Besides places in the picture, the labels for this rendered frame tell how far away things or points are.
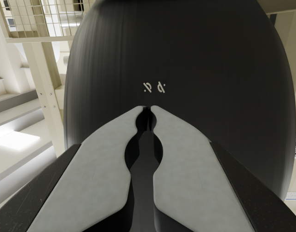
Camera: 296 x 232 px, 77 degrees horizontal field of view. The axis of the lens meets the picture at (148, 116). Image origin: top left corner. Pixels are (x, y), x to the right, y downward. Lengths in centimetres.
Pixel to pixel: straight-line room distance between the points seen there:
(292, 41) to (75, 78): 42
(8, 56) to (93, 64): 1050
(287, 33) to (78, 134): 45
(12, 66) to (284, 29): 1059
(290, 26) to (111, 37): 38
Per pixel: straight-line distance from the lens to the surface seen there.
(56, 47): 450
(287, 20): 52
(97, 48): 24
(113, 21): 26
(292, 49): 49
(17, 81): 1087
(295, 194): 65
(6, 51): 1070
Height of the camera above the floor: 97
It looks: 25 degrees up
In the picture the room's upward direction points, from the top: 177 degrees clockwise
